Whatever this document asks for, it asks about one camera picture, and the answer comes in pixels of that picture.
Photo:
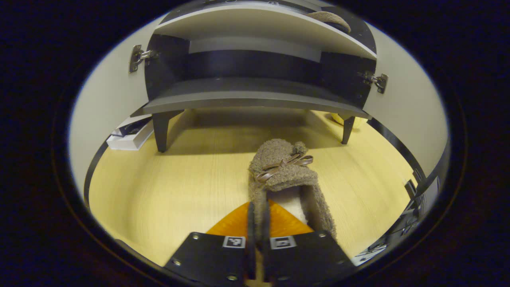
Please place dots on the white shoe cabinet door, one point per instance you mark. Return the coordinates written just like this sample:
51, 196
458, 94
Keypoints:
107, 95
410, 111

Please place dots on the small black block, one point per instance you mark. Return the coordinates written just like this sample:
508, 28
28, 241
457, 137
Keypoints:
410, 188

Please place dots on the brown fuzzy shoe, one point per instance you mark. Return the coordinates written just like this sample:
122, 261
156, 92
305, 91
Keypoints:
279, 175
328, 18

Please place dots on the blue book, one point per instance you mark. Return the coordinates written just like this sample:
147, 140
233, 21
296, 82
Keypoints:
133, 126

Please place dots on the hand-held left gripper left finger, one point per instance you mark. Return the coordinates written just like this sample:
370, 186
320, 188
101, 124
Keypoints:
250, 239

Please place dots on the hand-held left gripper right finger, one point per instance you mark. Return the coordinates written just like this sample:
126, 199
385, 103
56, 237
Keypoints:
267, 247

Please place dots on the white grey shoe cabinet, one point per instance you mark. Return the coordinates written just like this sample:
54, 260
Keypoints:
247, 95

